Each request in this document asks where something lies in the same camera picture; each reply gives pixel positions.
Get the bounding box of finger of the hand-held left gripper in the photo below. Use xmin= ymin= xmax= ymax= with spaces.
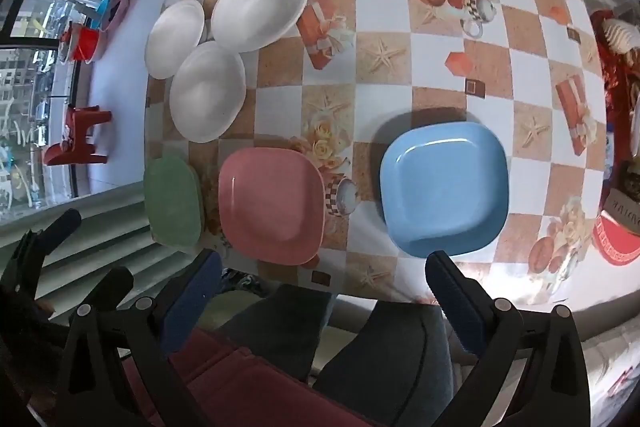
xmin=92 ymin=266 xmax=136 ymax=313
xmin=2 ymin=208 xmax=83 ymax=300

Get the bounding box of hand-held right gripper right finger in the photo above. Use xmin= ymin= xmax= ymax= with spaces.
xmin=424 ymin=250 xmax=593 ymax=427

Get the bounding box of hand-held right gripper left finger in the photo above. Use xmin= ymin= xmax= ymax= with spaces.
xmin=54 ymin=249 xmax=224 ymax=427

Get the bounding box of large white bowl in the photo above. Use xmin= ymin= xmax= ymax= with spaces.
xmin=210 ymin=0 xmax=309 ymax=54

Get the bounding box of grey-green ribbed bench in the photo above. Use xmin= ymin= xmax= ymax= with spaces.
xmin=0 ymin=179 xmax=211 ymax=325

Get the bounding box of red plastic stool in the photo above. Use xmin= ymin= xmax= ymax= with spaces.
xmin=42 ymin=106 xmax=115 ymax=166

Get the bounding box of person's right leg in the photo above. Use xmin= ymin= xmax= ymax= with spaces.
xmin=312 ymin=299 xmax=456 ymax=427

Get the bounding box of green square plate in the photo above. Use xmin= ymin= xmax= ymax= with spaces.
xmin=143 ymin=155 xmax=205 ymax=254

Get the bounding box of dark red garment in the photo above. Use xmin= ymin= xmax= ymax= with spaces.
xmin=120 ymin=327 xmax=391 ymax=427

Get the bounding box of blue square plate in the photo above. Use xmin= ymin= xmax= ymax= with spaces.
xmin=379 ymin=122 xmax=509 ymax=259

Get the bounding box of pink square plate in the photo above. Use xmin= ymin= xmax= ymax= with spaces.
xmin=218 ymin=147 xmax=327 ymax=267

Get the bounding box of red round tin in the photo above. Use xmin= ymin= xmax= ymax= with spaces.
xmin=593 ymin=213 xmax=640 ymax=267

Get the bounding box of glass window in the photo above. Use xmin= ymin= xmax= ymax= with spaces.
xmin=0 ymin=0 xmax=76 ymax=218

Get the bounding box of red bucket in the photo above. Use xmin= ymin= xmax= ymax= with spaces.
xmin=59 ymin=23 xmax=103 ymax=65

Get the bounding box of brown cardboard box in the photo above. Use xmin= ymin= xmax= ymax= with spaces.
xmin=601 ymin=187 xmax=640 ymax=220

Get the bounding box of white plate at left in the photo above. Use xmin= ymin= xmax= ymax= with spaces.
xmin=169 ymin=42 xmax=247 ymax=144

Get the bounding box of white plate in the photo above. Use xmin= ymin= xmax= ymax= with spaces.
xmin=169 ymin=42 xmax=247 ymax=144
xmin=145 ymin=0 xmax=206 ymax=80

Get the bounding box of white plate upper left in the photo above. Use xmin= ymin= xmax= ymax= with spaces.
xmin=145 ymin=0 xmax=206 ymax=80

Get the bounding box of pink plastic basin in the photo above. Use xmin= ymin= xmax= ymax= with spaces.
xmin=92 ymin=0 xmax=132 ymax=32

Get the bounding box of red shiny wrapping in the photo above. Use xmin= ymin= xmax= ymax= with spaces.
xmin=589 ymin=9 xmax=640 ymax=168

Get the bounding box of checkered printed tablecloth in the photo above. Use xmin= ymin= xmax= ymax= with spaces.
xmin=142 ymin=0 xmax=640 ymax=313

